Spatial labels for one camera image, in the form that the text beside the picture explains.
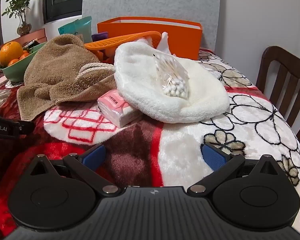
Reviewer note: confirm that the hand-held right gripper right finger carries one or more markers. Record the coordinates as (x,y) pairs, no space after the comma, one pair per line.
(213,156)

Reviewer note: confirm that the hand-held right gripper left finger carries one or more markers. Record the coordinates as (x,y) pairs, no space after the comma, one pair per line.
(93,154)

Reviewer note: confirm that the brown terry towel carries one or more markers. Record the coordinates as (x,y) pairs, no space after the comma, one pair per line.
(55,62)

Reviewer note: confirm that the white fluffy towel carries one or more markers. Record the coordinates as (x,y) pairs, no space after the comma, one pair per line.
(140,85)

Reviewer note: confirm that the orange honeycomb silicone mat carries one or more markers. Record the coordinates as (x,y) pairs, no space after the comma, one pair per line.
(130,40)

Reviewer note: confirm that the orange storage box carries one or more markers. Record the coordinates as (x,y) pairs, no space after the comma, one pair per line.
(182,37)

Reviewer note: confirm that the floral printed blanket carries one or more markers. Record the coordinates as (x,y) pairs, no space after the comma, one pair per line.
(180,145)

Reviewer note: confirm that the white lace doily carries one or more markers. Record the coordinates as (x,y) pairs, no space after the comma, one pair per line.
(11,85)

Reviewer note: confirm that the pink tissue pack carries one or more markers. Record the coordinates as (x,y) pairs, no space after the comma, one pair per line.
(115,110)

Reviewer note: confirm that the green bowl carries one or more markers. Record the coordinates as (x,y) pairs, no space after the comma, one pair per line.
(15,73)

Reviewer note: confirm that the small tangerine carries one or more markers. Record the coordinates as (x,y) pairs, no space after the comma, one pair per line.
(25,55)
(13,62)

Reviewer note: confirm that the large orange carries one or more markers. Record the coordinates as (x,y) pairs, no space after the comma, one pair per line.
(10,52)

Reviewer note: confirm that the clear bag of cotton swabs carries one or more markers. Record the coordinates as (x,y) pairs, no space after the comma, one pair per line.
(173,85)

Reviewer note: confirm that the red-brown wooden box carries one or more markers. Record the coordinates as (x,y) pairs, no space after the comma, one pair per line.
(32,35)

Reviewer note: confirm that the dark wooden chair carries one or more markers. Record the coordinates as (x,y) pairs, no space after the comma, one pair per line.
(280,60)

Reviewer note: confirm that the purple cloth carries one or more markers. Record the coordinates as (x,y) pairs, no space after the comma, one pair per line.
(100,37)

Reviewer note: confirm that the teal packet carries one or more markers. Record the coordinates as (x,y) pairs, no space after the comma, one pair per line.
(77,28)

